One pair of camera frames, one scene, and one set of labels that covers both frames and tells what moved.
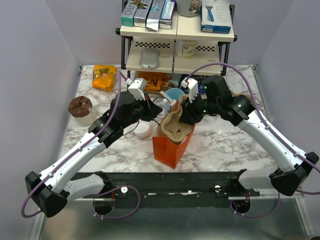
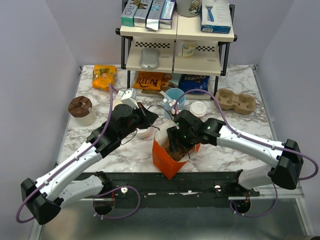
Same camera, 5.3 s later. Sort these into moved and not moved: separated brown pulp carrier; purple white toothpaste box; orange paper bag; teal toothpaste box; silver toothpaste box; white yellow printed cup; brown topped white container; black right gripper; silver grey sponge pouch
Moved: separated brown pulp carrier; orange paper bag; black right gripper
Not moved: brown topped white container; purple white toothpaste box; silver grey sponge pouch; white yellow printed cup; silver toothpaste box; teal toothpaste box
